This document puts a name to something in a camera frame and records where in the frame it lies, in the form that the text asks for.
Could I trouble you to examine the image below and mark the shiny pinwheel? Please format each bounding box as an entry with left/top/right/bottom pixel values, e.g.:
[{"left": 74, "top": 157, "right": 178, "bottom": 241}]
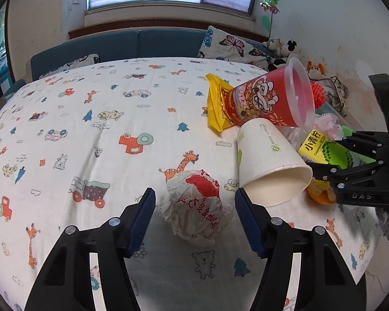
[{"left": 259, "top": 0, "right": 281, "bottom": 37}]

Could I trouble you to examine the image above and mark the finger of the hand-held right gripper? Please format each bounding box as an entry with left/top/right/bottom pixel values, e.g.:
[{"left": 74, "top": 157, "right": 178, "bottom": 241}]
[
  {"left": 306, "top": 161, "right": 386, "bottom": 192},
  {"left": 339, "top": 130, "right": 389, "bottom": 163}
]

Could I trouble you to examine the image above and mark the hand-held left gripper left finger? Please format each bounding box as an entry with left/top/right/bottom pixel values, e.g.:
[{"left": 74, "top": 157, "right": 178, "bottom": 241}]
[{"left": 24, "top": 187, "right": 157, "bottom": 311}]

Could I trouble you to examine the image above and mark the small printed pillow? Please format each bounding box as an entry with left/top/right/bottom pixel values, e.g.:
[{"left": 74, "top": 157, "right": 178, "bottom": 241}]
[{"left": 39, "top": 53, "right": 100, "bottom": 78}]

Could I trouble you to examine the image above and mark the grey knit cloth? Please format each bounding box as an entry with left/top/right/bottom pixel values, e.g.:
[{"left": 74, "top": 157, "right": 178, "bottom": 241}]
[{"left": 375, "top": 206, "right": 389, "bottom": 239}]

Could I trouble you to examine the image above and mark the grey white plush toy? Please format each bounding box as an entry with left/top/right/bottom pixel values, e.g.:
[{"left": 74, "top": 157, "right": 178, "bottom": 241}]
[{"left": 262, "top": 37, "right": 284, "bottom": 51}]

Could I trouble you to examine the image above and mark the red spiky ball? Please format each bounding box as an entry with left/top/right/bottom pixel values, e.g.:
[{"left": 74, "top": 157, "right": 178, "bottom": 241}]
[{"left": 309, "top": 81, "right": 326, "bottom": 108}]

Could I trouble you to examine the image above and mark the green yellow drink carton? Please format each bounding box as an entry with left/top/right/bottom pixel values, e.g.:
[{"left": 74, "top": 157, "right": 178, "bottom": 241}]
[{"left": 297, "top": 129, "right": 375, "bottom": 171}]

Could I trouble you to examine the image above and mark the crumpled pink tissue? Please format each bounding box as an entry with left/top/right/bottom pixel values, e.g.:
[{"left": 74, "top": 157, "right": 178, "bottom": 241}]
[{"left": 313, "top": 113, "right": 342, "bottom": 140}]

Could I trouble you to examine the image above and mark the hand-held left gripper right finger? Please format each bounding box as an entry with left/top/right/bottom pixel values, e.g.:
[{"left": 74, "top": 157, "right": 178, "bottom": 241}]
[{"left": 234, "top": 188, "right": 367, "bottom": 311}]

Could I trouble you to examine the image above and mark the orange fox plush toy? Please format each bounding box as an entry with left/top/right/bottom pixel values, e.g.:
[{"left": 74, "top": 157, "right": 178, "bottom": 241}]
[{"left": 306, "top": 61, "right": 325, "bottom": 76}]

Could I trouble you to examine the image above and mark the orange yellow wrapper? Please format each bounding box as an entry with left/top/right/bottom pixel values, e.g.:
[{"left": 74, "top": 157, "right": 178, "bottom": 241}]
[{"left": 306, "top": 178, "right": 339, "bottom": 205}]

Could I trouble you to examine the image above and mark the white red paper wrapper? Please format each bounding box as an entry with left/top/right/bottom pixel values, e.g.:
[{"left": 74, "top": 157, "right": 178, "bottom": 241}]
[{"left": 158, "top": 168, "right": 235, "bottom": 247}]

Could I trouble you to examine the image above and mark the black white mouse plush toy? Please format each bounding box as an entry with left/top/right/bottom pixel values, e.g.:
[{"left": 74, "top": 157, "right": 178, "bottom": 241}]
[{"left": 272, "top": 39, "right": 299, "bottom": 70}]

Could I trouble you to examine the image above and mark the cartoon printed blanket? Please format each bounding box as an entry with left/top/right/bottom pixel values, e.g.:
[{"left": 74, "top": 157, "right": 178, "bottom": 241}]
[{"left": 0, "top": 56, "right": 381, "bottom": 311}]

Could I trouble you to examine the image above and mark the beige printed cloth bag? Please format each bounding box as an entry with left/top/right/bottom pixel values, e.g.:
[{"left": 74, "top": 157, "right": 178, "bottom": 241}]
[{"left": 321, "top": 76, "right": 350, "bottom": 117}]

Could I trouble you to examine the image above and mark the wooden window ledge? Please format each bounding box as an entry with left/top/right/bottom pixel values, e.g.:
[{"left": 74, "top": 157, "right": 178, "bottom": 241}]
[{"left": 68, "top": 17, "right": 269, "bottom": 40}]

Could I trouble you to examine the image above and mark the blue sofa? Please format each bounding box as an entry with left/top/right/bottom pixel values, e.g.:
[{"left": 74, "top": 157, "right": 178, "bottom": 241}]
[{"left": 0, "top": 29, "right": 269, "bottom": 104}]

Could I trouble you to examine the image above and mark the yellow snack packet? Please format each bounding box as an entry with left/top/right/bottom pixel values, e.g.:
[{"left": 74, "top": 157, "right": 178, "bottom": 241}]
[{"left": 206, "top": 73, "right": 244, "bottom": 133}]

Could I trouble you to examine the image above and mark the butterfly print pillow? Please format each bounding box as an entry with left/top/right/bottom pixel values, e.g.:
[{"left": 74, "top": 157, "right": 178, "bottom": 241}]
[{"left": 198, "top": 26, "right": 274, "bottom": 71}]

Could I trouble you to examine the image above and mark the white paper cup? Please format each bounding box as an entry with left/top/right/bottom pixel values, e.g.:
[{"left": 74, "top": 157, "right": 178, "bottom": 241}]
[{"left": 237, "top": 117, "right": 313, "bottom": 207}]

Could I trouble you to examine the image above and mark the red printed plastic cup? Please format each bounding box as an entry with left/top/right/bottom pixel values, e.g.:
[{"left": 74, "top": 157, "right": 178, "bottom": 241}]
[{"left": 225, "top": 56, "right": 316, "bottom": 129}]

